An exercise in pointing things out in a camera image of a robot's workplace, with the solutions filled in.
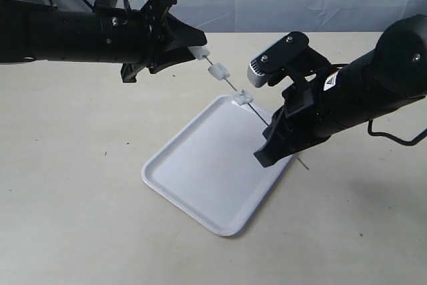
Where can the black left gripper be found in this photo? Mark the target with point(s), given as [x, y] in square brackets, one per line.
[162, 41]

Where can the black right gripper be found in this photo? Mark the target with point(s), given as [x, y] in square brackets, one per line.
[292, 127]

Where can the white marshmallow piece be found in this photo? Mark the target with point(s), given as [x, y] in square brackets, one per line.
[218, 71]
[242, 97]
[200, 53]

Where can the thin metal skewer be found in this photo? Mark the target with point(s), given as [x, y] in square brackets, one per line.
[253, 109]

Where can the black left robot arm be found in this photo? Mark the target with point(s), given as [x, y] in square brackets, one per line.
[35, 32]

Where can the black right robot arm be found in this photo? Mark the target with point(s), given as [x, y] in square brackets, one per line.
[325, 98]

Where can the white rectangular plastic tray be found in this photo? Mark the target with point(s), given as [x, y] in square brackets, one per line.
[208, 169]

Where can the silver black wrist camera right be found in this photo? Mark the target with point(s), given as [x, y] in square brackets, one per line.
[276, 57]

